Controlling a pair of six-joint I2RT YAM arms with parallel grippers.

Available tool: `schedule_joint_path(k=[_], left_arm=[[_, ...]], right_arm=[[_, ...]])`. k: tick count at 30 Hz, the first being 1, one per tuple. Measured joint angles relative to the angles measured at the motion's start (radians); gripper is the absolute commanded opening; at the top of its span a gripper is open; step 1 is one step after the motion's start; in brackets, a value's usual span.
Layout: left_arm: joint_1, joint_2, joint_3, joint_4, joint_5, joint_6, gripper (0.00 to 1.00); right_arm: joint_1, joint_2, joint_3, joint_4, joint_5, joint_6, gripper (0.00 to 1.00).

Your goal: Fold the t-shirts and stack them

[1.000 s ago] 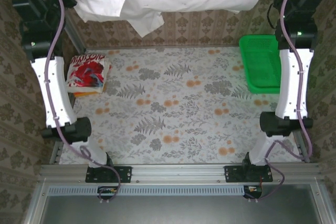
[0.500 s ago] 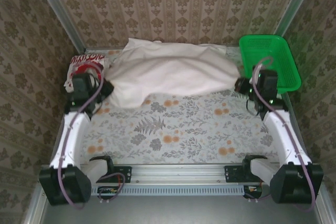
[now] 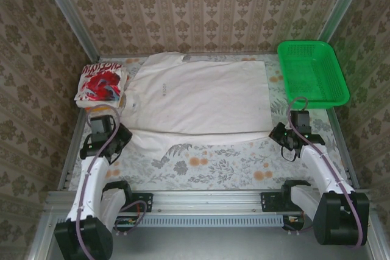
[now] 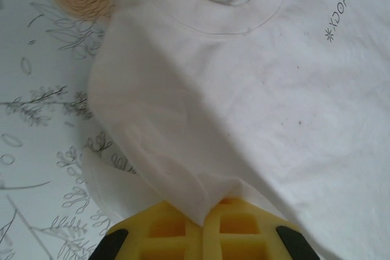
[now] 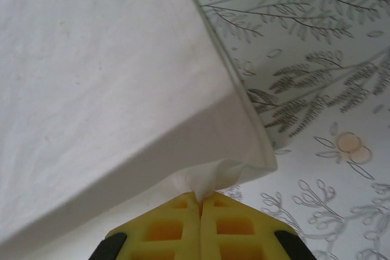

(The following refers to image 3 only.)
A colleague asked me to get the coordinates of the green plastic basket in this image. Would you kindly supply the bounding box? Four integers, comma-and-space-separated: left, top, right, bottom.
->
277, 40, 350, 110

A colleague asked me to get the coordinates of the plain white t-shirt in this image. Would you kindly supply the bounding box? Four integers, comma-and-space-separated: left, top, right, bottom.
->
121, 52, 274, 162

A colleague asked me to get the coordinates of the folded orange t-shirt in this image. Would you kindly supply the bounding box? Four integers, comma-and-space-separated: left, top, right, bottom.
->
85, 95, 126, 113

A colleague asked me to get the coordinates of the folded red print t-shirt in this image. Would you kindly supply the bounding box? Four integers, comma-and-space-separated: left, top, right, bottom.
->
74, 63, 129, 109

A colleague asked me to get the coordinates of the floral tablecloth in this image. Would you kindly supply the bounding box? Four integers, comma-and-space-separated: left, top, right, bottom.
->
68, 54, 351, 191

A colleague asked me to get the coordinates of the grey metal front panel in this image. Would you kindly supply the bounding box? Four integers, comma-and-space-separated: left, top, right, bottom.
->
27, 208, 388, 260

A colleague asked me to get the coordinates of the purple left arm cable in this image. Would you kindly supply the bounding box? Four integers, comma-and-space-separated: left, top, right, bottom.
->
76, 104, 149, 260

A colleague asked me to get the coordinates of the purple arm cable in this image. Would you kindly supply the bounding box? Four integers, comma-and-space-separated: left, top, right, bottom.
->
288, 96, 366, 248
76, 104, 149, 260

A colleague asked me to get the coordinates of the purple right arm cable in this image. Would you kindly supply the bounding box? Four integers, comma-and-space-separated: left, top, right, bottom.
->
288, 96, 366, 248

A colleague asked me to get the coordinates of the black cable port with wires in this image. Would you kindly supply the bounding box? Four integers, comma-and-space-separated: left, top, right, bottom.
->
113, 216, 138, 232
282, 214, 307, 231

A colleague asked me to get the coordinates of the aluminium front rail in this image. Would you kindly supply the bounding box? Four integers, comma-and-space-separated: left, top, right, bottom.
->
44, 189, 377, 212

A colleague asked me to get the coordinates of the grey slotted cable duct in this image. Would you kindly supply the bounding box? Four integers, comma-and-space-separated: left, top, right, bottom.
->
56, 214, 284, 227

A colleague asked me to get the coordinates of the aluminium corner post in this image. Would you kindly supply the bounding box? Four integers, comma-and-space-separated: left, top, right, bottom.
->
311, 0, 371, 58
35, 0, 101, 61

